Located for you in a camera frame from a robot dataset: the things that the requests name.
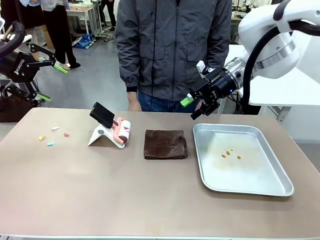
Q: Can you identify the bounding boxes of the person's right hand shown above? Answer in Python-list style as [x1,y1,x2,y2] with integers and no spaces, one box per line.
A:
[126,90,143,112]

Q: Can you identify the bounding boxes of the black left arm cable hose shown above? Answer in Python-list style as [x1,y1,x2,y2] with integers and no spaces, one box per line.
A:
[0,21,26,55]

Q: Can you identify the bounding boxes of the floor cables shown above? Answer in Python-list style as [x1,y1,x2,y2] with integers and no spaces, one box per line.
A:
[95,26,118,46]

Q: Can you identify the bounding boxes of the blue plastic bag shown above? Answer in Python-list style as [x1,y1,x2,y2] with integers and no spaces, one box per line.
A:
[72,33,95,50]

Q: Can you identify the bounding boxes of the brown cloth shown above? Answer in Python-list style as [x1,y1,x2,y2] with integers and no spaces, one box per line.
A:
[143,128,189,161]

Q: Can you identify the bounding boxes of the white folded stand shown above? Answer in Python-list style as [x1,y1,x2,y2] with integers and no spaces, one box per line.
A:
[87,124,126,150]

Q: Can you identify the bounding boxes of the dark fabric bag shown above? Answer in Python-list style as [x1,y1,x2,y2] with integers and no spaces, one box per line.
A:
[0,84,35,123]

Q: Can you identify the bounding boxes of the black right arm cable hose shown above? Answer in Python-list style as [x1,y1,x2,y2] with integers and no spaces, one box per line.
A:
[242,19,320,106]

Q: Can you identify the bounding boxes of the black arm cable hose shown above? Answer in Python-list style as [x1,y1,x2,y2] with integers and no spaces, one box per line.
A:
[242,19,320,106]
[0,21,26,55]

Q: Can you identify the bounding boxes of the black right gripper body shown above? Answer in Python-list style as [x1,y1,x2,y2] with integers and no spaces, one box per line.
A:
[196,69,236,117]

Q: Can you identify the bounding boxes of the cardboard box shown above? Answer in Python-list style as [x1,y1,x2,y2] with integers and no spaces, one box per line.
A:
[39,24,56,50]

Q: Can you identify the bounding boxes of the large white table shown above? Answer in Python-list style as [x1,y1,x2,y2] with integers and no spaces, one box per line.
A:
[224,44,320,124]

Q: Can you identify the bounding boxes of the metal tray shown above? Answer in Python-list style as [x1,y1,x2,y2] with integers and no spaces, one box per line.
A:
[192,122,295,198]

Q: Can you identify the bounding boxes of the person in grey jacket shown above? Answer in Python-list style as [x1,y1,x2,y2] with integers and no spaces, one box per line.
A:
[115,0,232,102]

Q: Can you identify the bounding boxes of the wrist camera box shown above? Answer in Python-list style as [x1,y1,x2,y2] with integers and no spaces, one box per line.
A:
[196,60,216,81]

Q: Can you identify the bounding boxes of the black cord on jacket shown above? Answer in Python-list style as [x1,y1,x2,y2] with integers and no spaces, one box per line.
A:
[149,0,159,112]

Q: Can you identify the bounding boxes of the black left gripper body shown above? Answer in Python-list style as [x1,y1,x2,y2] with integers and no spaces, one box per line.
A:
[0,51,39,83]

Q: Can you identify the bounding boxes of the blue jeans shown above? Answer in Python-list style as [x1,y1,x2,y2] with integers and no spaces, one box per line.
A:
[136,90,201,113]

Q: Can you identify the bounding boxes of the pink lint roller black handle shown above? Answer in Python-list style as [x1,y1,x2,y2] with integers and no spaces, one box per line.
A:
[89,101,133,146]

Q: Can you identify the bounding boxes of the bystander in black skirt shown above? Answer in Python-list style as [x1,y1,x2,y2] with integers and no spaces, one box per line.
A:
[1,0,47,63]

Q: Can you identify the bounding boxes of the wooden top background table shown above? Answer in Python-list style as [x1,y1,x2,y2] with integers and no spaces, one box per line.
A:
[65,2,104,36]

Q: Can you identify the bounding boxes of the bystander in black trousers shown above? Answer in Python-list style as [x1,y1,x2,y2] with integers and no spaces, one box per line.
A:
[42,0,82,71]

